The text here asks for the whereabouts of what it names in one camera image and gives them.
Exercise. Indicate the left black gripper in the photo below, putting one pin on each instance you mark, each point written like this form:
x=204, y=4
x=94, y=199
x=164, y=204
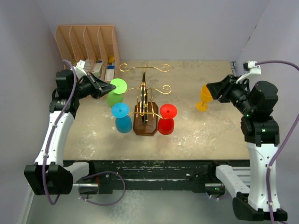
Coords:
x=104, y=87

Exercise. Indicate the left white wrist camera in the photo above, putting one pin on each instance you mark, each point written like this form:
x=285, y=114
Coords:
x=82, y=68

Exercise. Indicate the black metal base frame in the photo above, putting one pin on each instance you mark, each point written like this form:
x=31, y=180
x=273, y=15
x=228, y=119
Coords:
x=197, y=176

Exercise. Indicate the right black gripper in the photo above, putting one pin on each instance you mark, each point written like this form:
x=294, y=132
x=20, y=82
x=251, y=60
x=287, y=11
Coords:
x=219, y=88

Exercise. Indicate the green plastic wine glass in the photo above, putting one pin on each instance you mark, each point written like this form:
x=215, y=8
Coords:
x=116, y=95

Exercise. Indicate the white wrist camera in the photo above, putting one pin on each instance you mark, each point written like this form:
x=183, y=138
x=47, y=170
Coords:
x=82, y=68
x=251, y=69

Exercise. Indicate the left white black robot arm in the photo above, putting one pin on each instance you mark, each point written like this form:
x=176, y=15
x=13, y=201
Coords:
x=48, y=176

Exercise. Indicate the pink plastic desk organizer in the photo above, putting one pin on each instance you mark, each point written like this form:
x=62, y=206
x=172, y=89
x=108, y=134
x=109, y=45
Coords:
x=92, y=42

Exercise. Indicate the gold wire wine glass rack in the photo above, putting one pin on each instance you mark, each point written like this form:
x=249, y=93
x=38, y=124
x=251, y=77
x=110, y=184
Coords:
x=145, y=122

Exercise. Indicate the blue plastic wine glass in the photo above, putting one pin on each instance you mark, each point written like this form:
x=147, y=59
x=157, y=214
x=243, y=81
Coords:
x=122, y=120

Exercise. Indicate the yellow plastic wine glass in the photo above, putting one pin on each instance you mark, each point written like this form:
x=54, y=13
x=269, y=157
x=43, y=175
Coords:
x=205, y=98

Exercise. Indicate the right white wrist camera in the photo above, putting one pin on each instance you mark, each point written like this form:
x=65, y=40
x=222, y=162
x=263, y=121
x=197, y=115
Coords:
x=251, y=69

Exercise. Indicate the red plastic wine glass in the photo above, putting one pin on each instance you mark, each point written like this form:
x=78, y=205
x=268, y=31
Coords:
x=166, y=124

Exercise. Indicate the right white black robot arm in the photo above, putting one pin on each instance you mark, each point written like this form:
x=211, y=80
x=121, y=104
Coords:
x=259, y=200

